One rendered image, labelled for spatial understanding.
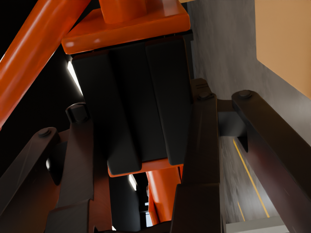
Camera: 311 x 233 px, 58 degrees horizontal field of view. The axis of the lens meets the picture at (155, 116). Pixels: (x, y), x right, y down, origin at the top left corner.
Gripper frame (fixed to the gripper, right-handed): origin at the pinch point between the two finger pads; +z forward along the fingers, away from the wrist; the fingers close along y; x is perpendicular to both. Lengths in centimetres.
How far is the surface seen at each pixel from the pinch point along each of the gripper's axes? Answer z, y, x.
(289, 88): 223, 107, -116
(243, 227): 182, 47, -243
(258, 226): 180, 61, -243
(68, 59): 791, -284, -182
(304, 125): 193, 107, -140
